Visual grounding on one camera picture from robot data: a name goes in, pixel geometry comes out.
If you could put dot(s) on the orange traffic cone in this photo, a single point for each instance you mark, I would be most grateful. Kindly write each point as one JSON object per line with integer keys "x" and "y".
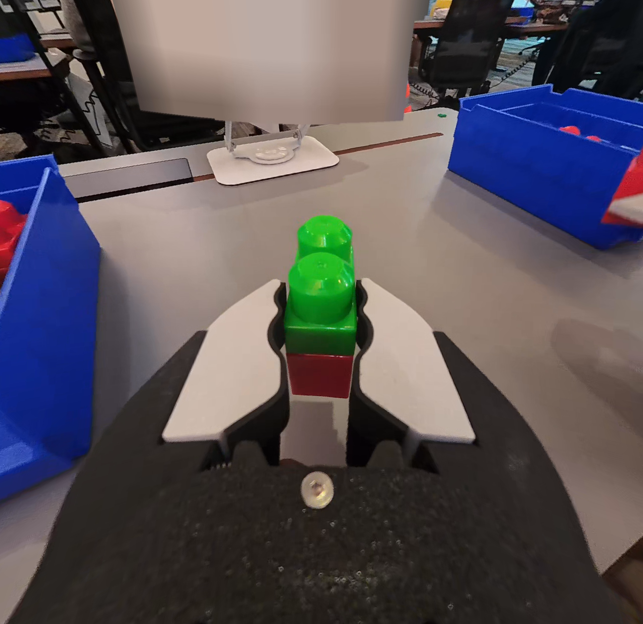
{"x": 409, "y": 99}

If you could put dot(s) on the pile of colourful toy blocks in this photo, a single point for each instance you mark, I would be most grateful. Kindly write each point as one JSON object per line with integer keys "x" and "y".
{"x": 10, "y": 237}

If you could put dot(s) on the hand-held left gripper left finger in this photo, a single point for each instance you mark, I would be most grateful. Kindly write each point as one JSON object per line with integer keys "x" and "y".
{"x": 229, "y": 378}

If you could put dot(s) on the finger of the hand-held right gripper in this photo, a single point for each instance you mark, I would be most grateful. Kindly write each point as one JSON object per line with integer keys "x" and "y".
{"x": 628, "y": 218}

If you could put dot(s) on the red double toy block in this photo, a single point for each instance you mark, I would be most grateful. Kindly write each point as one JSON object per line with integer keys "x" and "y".
{"x": 571, "y": 131}

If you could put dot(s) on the white document stand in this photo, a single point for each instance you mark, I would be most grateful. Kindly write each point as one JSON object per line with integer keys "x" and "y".
{"x": 271, "y": 162}

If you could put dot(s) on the blue plastic bin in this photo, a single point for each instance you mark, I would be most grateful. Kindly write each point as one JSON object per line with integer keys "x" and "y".
{"x": 55, "y": 322}
{"x": 522, "y": 177}

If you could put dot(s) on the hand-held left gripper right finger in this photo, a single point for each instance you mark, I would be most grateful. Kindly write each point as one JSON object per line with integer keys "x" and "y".
{"x": 412, "y": 378}

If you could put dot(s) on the black office chair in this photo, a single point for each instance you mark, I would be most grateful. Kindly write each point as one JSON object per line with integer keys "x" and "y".
{"x": 467, "y": 41}
{"x": 598, "y": 41}

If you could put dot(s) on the small blue tray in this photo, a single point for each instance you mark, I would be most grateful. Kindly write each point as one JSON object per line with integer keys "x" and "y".
{"x": 15, "y": 48}

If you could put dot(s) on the green double toy block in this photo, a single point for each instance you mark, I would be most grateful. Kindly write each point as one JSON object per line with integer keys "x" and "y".
{"x": 322, "y": 292}

